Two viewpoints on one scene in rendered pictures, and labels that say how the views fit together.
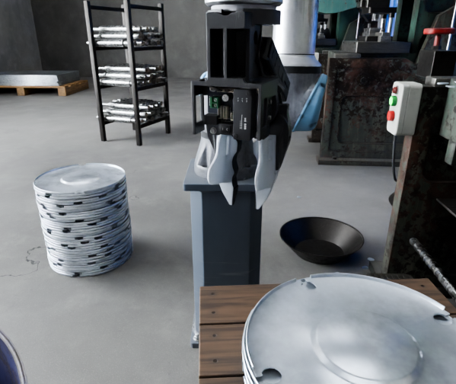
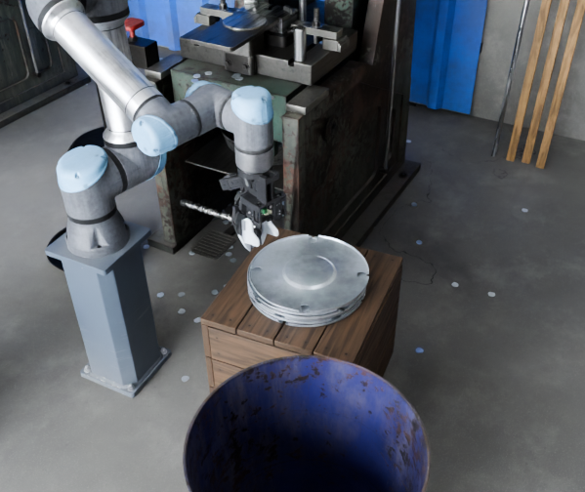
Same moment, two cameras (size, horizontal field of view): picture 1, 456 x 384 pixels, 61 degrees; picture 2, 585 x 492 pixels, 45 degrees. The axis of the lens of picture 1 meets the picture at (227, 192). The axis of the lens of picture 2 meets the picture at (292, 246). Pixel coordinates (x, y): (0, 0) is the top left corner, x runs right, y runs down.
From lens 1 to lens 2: 1.26 m
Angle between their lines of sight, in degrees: 56
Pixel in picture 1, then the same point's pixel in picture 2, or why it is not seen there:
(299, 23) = not seen: hidden behind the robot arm
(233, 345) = (262, 320)
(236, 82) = (276, 199)
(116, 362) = (105, 454)
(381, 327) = (305, 261)
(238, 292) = (221, 303)
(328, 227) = not seen: hidden behind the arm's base
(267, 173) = (268, 225)
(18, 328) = not seen: outside the picture
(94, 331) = (49, 466)
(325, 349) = (305, 284)
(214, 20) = (268, 181)
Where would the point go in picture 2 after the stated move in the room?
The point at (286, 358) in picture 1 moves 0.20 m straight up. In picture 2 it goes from (299, 299) to (299, 229)
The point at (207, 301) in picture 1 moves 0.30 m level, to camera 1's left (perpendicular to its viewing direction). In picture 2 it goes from (218, 319) to (142, 411)
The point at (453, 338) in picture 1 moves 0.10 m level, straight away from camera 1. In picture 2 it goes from (324, 245) to (306, 225)
